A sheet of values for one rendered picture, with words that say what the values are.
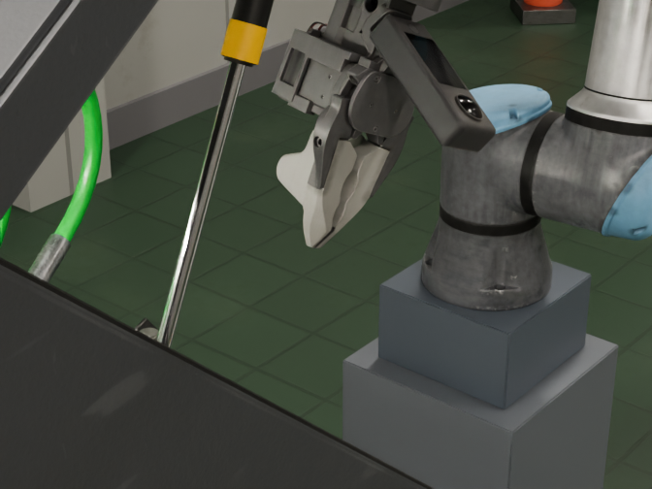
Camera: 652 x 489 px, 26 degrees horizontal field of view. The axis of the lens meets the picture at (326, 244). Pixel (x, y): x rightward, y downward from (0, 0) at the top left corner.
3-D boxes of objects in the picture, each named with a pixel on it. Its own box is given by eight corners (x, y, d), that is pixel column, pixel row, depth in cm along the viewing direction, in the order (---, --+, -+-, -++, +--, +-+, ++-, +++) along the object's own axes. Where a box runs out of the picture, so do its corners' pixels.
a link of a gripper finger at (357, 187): (297, 227, 114) (338, 120, 112) (348, 256, 110) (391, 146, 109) (272, 223, 112) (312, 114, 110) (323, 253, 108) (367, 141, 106)
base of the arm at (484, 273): (469, 238, 175) (472, 164, 170) (575, 274, 166) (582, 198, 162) (396, 283, 164) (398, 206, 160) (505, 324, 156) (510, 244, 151)
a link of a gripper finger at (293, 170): (272, 223, 112) (312, 114, 110) (323, 253, 108) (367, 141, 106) (244, 219, 109) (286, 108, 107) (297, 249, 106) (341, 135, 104)
